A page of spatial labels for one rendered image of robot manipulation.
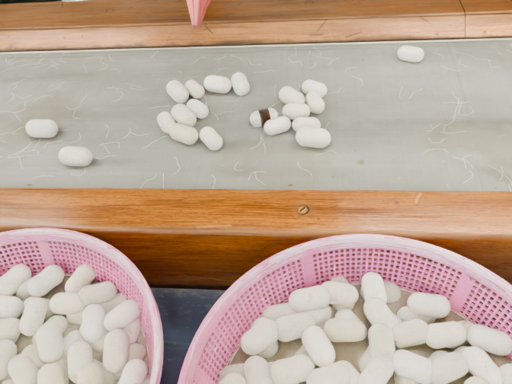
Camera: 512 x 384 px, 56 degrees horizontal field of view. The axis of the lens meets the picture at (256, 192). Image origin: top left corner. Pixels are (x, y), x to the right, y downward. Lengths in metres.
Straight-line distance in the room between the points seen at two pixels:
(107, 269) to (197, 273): 0.09
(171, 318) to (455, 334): 0.25
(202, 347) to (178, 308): 0.13
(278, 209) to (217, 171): 0.10
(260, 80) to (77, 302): 0.35
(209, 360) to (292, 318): 0.07
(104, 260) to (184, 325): 0.10
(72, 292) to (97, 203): 0.08
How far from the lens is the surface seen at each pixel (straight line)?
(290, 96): 0.57
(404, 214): 0.43
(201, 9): 0.63
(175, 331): 0.48
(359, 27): 0.71
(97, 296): 0.44
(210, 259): 0.45
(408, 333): 0.39
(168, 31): 0.74
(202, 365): 0.37
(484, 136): 0.57
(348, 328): 0.39
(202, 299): 0.49
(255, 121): 0.54
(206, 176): 0.50
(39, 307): 0.45
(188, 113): 0.56
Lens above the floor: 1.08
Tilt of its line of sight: 46 degrees down
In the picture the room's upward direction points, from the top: 7 degrees counter-clockwise
